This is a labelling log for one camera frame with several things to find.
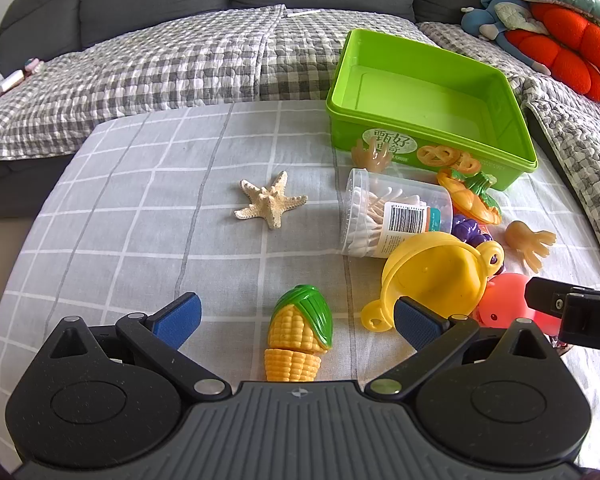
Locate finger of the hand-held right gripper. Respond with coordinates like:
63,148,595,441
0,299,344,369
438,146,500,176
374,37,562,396
525,276,577,319

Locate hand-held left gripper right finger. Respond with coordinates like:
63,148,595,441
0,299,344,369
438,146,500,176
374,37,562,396
364,296,556,403

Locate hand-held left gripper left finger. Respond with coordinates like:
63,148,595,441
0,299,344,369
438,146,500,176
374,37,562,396
45,292,232,403

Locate pink rubber toy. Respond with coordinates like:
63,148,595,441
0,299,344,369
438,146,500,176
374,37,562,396
472,273,563,336

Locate yellow plastic funnel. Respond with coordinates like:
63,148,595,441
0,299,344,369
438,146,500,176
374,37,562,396
361,232,505,333

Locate purple toy grapes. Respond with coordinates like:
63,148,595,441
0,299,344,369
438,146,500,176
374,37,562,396
451,214,506,268

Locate toy corn cob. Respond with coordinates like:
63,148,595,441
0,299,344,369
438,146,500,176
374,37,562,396
264,284,335,383

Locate clear cotton swab jar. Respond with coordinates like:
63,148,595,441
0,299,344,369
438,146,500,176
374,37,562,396
341,168,455,259

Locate beige starfish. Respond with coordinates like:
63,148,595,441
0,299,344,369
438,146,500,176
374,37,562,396
234,170,308,230

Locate green plastic box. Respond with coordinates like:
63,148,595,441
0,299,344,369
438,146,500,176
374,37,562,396
326,29,539,192

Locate tan toy octopus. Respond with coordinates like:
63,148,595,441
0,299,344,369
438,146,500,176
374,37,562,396
505,220,557,267
351,138,392,169

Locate grey grid pattern cloth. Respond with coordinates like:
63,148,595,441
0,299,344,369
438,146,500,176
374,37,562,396
0,100,600,466

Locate orange toy with green leaves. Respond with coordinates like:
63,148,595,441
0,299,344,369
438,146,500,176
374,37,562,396
436,167,502,224

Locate grey gingham quilted blanket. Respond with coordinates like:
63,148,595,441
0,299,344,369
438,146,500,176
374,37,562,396
0,4,446,166

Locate red pumpkin cushion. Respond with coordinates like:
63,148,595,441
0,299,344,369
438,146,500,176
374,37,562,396
502,2,600,102

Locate blue plush toy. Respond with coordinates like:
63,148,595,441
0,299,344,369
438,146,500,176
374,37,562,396
461,0,553,76

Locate small pink and white object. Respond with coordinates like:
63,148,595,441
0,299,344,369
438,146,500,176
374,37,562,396
0,58,43,93

